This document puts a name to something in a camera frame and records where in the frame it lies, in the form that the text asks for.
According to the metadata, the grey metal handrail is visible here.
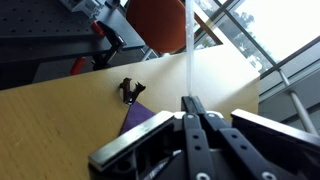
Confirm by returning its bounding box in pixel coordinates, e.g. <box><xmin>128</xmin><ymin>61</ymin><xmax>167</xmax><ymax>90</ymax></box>
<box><xmin>277</xmin><ymin>68</ymin><xmax>320</xmax><ymax>136</ymax></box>

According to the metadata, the white power strip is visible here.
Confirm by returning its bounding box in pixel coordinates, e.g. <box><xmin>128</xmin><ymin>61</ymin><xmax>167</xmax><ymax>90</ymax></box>
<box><xmin>59</xmin><ymin>0</ymin><xmax>108</xmax><ymax>18</ymax></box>

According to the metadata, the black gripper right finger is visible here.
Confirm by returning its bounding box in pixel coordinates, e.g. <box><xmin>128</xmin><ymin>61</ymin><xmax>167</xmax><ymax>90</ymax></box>
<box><xmin>191</xmin><ymin>95</ymin><xmax>320</xmax><ymax>180</ymax></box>

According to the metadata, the black staple remover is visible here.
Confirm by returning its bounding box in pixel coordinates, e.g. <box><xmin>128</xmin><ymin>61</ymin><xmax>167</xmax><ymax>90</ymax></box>
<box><xmin>118</xmin><ymin>77</ymin><xmax>147</xmax><ymax>107</ymax></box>

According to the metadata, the black clamp orange handle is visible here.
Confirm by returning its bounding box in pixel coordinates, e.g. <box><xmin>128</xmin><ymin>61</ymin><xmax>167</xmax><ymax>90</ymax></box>
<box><xmin>90</xmin><ymin>19</ymin><xmax>127</xmax><ymax>71</ymax></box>
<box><xmin>69</xmin><ymin>55</ymin><xmax>88</xmax><ymax>77</ymax></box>

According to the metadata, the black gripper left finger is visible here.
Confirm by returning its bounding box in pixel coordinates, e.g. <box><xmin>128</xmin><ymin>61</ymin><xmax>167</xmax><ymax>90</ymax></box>
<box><xmin>87</xmin><ymin>95</ymin><xmax>215</xmax><ymax>180</ymax></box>

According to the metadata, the black breadboard table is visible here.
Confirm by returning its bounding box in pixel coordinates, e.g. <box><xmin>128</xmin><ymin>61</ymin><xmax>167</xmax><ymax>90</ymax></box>
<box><xmin>0</xmin><ymin>0</ymin><xmax>146</xmax><ymax>65</ymax></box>

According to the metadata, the clear plastic straw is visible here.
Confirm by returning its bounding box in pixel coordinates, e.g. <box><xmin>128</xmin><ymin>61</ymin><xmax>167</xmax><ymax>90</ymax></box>
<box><xmin>184</xmin><ymin>0</ymin><xmax>197</xmax><ymax>98</ymax></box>

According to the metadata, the orange chair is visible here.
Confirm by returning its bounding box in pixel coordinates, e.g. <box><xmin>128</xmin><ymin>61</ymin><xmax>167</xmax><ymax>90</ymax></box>
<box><xmin>125</xmin><ymin>0</ymin><xmax>188</xmax><ymax>54</ymax></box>

